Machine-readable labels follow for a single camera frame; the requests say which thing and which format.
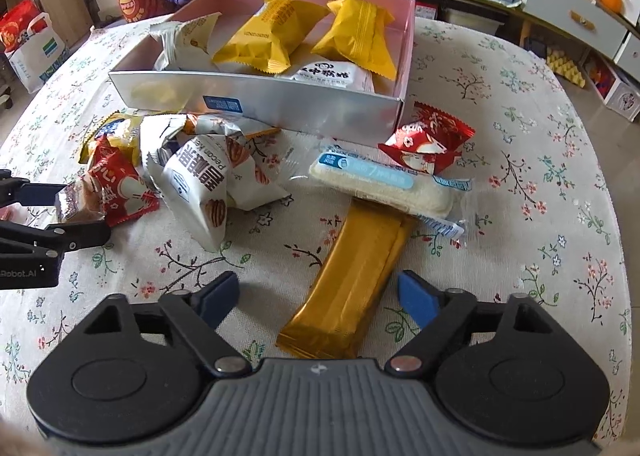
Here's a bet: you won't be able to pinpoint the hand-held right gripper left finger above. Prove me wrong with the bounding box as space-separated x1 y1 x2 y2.
92 270 253 378

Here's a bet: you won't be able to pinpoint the red snack packet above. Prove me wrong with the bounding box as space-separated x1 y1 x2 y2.
377 102 477 178
87 136 161 228

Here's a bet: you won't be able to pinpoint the yellow pillow snack packet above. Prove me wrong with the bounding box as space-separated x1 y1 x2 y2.
310 0 399 83
212 0 332 78

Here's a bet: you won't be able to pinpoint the yellow snack packet blue print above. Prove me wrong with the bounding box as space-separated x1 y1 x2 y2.
79 111 147 168

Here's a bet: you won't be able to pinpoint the small silver brown snack packet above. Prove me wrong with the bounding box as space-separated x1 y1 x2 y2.
53 175 109 225

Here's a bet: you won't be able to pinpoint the white printed carton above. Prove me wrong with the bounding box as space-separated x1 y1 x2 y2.
601 67 640 123

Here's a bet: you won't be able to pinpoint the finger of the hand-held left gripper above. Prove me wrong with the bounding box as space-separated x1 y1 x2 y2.
0 169 67 210
0 219 112 258

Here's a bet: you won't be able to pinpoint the pink cardboard box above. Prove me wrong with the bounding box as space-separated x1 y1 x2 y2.
107 0 417 135

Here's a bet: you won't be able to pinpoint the white shopping bag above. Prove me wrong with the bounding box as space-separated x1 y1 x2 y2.
0 0 70 95

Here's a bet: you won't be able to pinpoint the long gold snack packet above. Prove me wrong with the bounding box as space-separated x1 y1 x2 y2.
276 197 417 360

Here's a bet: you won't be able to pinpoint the orange silver snack packet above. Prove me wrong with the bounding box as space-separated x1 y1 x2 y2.
181 112 282 141

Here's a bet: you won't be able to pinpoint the yellow foam pad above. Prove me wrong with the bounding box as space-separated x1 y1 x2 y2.
546 47 587 88

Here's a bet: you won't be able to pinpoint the white snack packet yellow print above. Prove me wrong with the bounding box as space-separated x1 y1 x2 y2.
149 12 222 73

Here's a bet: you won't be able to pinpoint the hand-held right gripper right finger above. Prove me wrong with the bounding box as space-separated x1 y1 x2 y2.
385 270 549 377

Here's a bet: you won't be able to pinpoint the long low cabinet white drawers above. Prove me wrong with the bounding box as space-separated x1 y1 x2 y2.
445 0 640 68

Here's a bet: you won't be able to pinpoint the clear rice cracker packet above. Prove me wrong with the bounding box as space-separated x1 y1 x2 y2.
299 142 474 240

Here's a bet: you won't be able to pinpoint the silver white snack packet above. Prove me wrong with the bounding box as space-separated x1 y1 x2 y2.
139 113 187 178

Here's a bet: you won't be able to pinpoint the white snack packet black print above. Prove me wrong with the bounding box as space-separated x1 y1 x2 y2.
289 55 377 93

